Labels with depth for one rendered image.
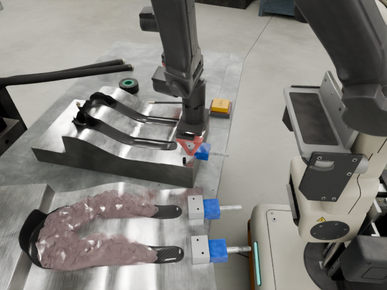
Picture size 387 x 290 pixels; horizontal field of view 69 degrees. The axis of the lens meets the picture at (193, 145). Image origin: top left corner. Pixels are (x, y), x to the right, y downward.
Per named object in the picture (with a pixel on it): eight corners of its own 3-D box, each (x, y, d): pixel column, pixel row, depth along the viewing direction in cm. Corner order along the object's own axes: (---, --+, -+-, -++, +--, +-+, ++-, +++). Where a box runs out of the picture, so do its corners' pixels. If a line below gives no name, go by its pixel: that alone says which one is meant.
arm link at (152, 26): (168, 4, 76) (177, -13, 81) (129, 2, 79) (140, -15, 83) (175, 41, 86) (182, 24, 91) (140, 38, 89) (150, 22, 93)
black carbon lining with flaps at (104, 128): (188, 123, 92) (187, 99, 85) (174, 159, 80) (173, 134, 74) (89, 110, 97) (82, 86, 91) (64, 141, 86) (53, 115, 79)
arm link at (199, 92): (198, 86, 62) (210, 75, 65) (171, 79, 64) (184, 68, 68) (198, 112, 66) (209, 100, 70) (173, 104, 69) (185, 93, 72)
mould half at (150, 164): (209, 130, 100) (210, 99, 91) (192, 189, 82) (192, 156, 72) (79, 112, 108) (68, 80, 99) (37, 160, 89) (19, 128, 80)
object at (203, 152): (229, 155, 82) (231, 142, 79) (227, 168, 79) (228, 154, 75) (185, 148, 84) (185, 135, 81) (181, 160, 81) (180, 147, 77)
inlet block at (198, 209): (238, 205, 74) (240, 192, 71) (241, 221, 71) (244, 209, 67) (188, 208, 73) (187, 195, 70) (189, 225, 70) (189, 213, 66)
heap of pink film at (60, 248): (158, 199, 72) (155, 180, 66) (158, 270, 59) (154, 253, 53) (53, 206, 70) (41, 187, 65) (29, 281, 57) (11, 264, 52)
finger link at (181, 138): (175, 159, 75) (174, 132, 69) (182, 141, 80) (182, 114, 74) (201, 163, 74) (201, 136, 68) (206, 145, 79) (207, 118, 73)
